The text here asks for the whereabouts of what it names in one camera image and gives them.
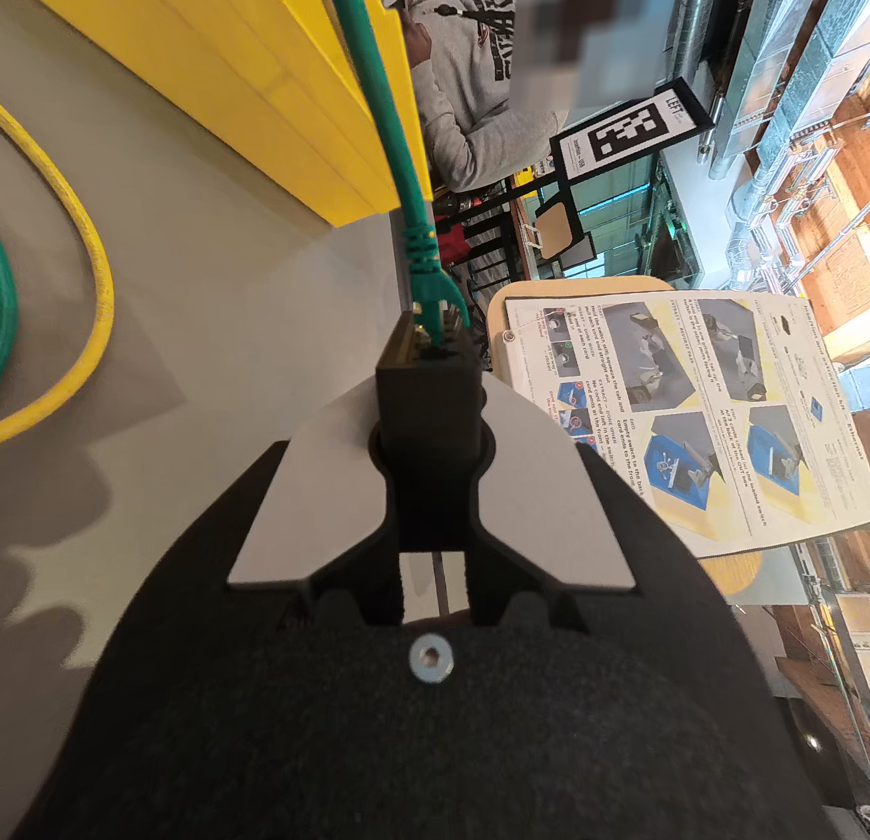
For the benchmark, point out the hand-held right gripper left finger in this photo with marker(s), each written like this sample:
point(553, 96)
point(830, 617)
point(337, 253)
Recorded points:
point(319, 507)

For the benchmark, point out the yellow plastic bin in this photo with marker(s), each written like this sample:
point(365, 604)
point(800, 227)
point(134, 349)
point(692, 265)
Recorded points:
point(204, 58)

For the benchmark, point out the tan board black frame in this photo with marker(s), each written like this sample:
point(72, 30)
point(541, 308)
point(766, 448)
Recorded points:
point(557, 232)

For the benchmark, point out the printed tag sign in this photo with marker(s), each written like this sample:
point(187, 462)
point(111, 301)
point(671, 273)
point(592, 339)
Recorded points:
point(625, 133)

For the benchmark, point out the black ethernet switch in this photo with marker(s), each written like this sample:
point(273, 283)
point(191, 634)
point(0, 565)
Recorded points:
point(428, 432)

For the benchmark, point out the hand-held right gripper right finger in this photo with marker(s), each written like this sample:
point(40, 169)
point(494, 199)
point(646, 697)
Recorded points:
point(550, 507)

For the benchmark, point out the silver rectangular air duct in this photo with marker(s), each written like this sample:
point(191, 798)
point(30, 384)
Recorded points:
point(781, 38)

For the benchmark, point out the red bag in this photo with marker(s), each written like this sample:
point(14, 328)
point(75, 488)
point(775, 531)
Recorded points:
point(452, 242)

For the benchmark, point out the wooden display board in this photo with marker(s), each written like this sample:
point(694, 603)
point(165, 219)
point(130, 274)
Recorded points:
point(591, 287)

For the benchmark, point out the printed instruction sheet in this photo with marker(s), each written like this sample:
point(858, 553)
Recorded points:
point(713, 412)

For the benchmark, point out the silver round air duct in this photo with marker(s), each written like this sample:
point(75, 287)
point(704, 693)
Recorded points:
point(690, 24)

